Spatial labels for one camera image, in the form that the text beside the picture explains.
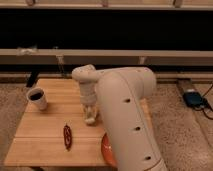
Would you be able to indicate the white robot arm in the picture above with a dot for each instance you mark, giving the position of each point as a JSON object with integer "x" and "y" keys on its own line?
{"x": 118, "y": 92}

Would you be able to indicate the black table leg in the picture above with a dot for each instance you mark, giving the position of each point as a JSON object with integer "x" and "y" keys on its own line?
{"x": 32, "y": 79}

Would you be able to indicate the orange plate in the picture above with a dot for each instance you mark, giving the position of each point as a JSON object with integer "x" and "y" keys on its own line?
{"x": 107, "y": 152}

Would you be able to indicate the white paper cup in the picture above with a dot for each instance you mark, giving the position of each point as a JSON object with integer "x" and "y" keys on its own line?
{"x": 37, "y": 97}

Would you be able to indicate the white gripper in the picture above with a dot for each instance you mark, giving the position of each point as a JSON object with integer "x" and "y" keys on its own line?
{"x": 88, "y": 98}

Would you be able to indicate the blue electronic box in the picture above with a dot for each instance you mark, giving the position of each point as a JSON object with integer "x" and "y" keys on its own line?
{"x": 193, "y": 98}

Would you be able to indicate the wooden wall rail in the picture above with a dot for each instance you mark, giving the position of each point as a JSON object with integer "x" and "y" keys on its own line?
{"x": 105, "y": 57}

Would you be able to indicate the dark red chili pepper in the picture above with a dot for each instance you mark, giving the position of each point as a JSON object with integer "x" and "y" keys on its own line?
{"x": 67, "y": 137}

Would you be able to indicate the white sponge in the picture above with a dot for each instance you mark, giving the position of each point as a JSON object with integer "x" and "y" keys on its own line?
{"x": 90, "y": 115}

